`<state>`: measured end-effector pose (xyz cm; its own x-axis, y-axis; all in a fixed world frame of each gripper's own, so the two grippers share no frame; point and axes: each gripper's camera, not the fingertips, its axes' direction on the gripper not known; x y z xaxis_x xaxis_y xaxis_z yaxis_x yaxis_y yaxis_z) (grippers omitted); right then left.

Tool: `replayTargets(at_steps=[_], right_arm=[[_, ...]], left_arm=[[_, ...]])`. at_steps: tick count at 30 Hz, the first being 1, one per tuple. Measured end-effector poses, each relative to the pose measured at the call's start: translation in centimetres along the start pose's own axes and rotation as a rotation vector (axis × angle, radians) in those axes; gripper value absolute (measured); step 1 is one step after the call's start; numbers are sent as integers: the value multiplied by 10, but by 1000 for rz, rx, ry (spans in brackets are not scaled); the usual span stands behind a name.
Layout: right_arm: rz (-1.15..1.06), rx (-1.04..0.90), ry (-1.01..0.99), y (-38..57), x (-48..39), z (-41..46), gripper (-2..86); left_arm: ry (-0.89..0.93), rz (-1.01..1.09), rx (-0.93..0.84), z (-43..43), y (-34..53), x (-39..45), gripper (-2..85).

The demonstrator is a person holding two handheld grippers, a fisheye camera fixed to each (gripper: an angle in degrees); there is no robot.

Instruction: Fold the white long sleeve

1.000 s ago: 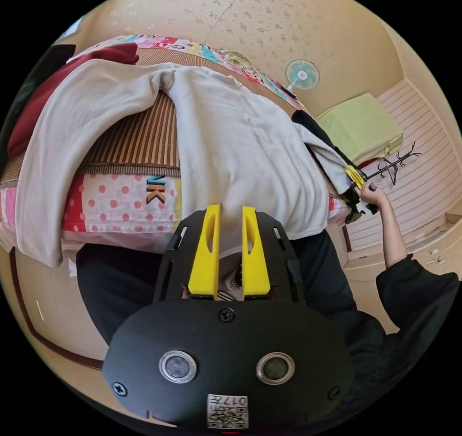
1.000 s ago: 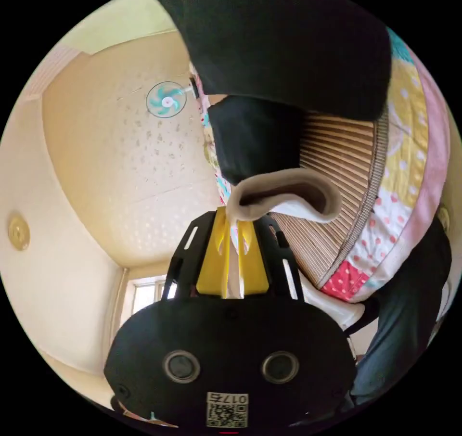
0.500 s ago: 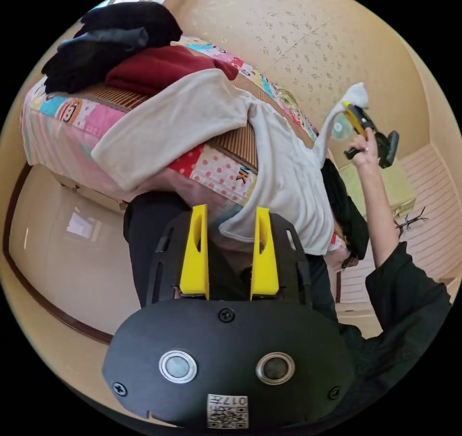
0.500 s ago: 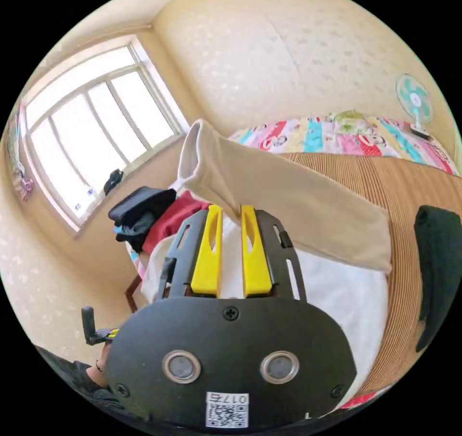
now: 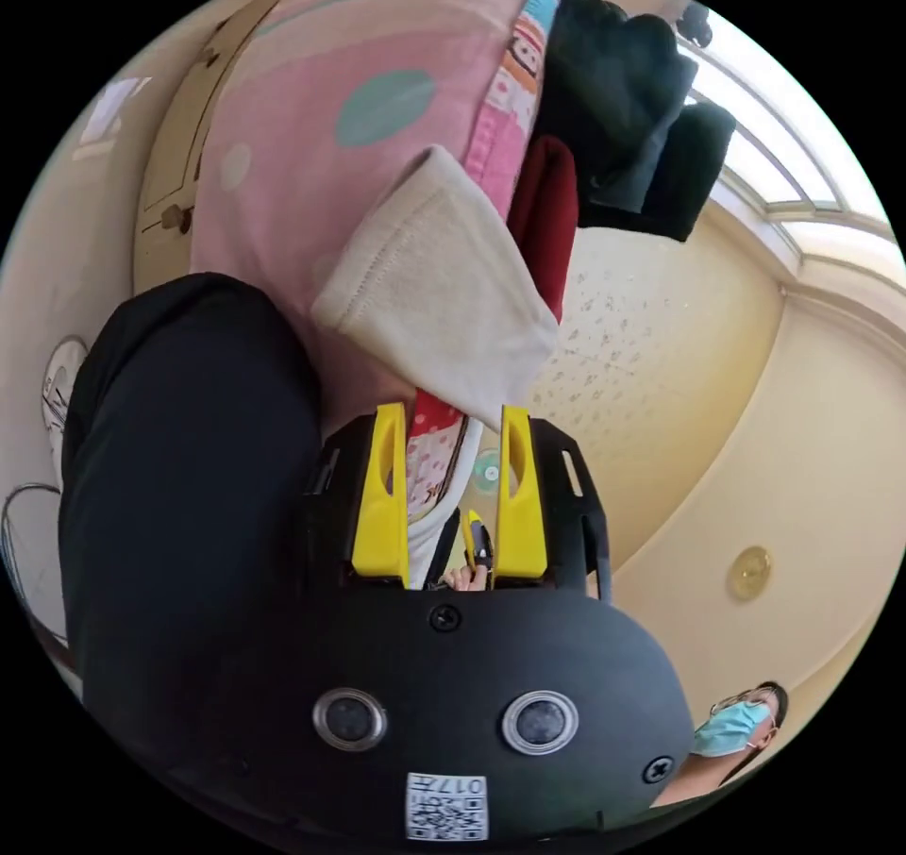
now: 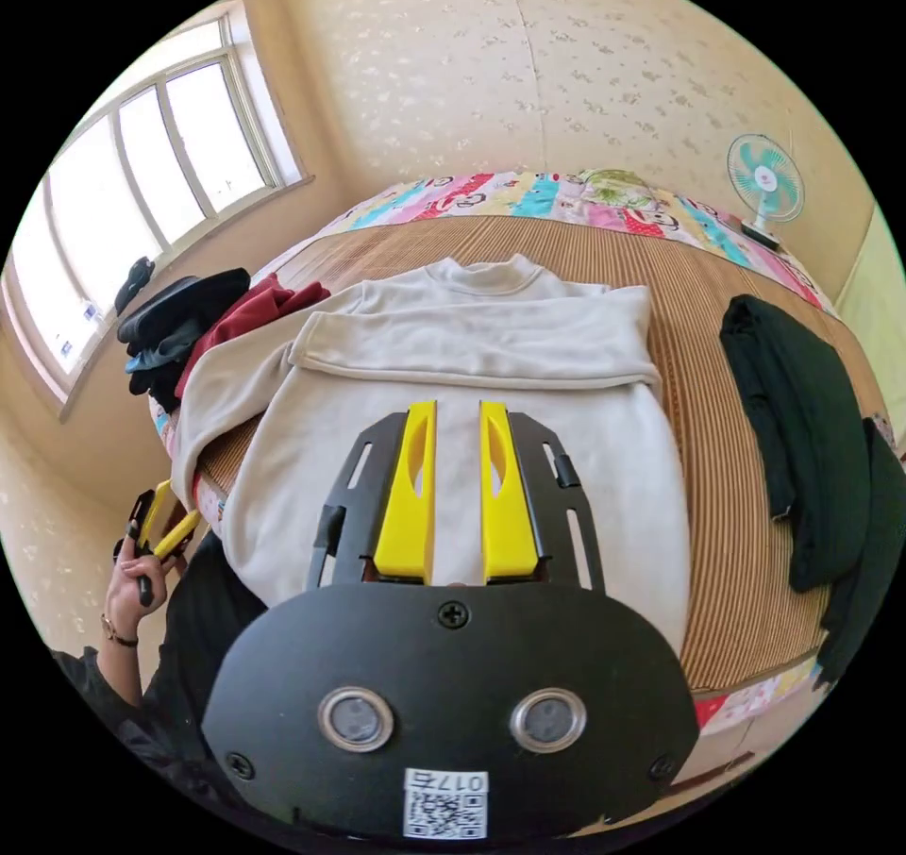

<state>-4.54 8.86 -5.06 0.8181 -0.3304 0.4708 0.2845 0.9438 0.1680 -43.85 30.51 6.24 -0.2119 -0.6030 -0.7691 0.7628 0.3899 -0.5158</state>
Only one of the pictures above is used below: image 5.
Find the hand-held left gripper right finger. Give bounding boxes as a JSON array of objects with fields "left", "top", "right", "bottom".
[{"left": 492, "top": 404, "right": 549, "bottom": 582}]

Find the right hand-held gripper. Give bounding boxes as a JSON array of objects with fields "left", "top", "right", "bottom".
[{"left": 461, "top": 509, "right": 495, "bottom": 570}]

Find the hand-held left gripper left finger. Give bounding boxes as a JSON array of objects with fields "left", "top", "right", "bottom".
[{"left": 350, "top": 403, "right": 411, "bottom": 590}]

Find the white long sleeve shirt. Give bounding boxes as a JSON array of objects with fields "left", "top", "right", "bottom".
[{"left": 310, "top": 144, "right": 562, "bottom": 436}]

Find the person's body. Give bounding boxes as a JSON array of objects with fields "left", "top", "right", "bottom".
[{"left": 59, "top": 272, "right": 791, "bottom": 811}]

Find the round gold ceiling lamp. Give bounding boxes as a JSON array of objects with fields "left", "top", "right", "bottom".
[{"left": 727, "top": 545, "right": 775, "bottom": 601}]

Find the bed with pink printed sheet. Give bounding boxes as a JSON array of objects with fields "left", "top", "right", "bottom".
[{"left": 187, "top": 0, "right": 589, "bottom": 591}]

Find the beige cupboard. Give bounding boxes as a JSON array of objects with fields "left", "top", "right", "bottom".
[{"left": 132, "top": 0, "right": 298, "bottom": 297}]

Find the pile of clothes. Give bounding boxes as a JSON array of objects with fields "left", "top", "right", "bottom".
[{"left": 506, "top": 0, "right": 738, "bottom": 327}]

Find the window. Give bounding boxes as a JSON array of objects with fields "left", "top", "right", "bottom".
[{"left": 676, "top": 8, "right": 901, "bottom": 270}]

